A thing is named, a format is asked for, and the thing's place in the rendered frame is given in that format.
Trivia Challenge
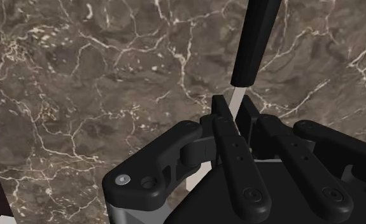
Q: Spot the black handled knife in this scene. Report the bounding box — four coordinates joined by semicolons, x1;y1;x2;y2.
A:
185;0;283;192

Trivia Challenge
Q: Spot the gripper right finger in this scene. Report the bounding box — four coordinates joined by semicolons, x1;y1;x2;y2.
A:
235;94;366;224

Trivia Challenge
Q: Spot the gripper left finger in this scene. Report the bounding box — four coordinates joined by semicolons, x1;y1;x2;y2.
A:
102;94;272;224

